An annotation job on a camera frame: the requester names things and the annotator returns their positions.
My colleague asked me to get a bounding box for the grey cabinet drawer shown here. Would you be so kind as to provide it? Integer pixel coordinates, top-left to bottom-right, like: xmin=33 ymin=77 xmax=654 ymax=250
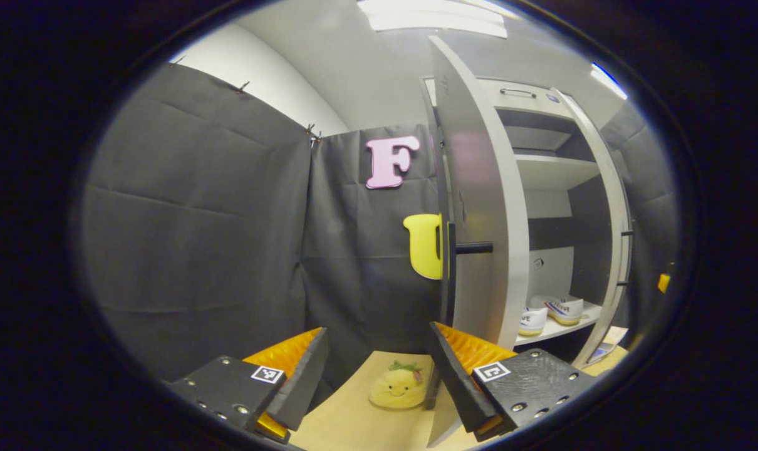
xmin=423 ymin=76 xmax=580 ymax=120

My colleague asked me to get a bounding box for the yellow plush toy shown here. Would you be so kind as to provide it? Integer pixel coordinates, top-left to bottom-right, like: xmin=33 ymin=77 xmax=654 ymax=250
xmin=368 ymin=361 xmax=428 ymax=410

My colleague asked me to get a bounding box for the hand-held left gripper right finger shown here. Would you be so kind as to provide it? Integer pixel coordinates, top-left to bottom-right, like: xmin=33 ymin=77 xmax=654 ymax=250
xmin=429 ymin=321 xmax=596 ymax=442

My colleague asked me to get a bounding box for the large ceiling light panel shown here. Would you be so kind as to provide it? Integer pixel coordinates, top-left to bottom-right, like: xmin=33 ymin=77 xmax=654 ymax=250
xmin=356 ymin=0 xmax=509 ymax=40

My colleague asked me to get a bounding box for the white striped shoe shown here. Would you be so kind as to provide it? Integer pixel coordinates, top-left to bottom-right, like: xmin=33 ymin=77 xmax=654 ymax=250
xmin=519 ymin=306 xmax=549 ymax=338
xmin=544 ymin=296 xmax=585 ymax=327

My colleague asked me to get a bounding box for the small ceiling light panel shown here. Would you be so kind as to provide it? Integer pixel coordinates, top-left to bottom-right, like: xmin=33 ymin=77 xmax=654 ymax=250
xmin=590 ymin=62 xmax=629 ymax=101

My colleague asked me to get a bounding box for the grey cabinet door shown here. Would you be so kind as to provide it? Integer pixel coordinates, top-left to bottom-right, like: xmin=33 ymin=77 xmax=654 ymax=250
xmin=550 ymin=87 xmax=635 ymax=370
xmin=425 ymin=34 xmax=531 ymax=448

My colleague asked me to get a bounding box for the grey cabinet shelf board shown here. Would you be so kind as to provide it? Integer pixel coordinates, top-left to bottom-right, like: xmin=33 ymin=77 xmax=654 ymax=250
xmin=514 ymin=153 xmax=600 ymax=191
xmin=514 ymin=301 xmax=605 ymax=347

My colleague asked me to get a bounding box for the grey shoe cabinet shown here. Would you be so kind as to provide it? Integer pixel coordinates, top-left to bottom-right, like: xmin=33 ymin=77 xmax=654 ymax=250
xmin=420 ymin=75 xmax=633 ymax=370

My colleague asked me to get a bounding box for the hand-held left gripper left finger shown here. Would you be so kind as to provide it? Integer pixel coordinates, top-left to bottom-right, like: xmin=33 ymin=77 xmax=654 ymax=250
xmin=166 ymin=326 xmax=330 ymax=444

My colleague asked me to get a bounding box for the printed booklet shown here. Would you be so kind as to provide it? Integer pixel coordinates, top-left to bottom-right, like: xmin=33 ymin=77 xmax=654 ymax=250
xmin=587 ymin=326 xmax=629 ymax=365

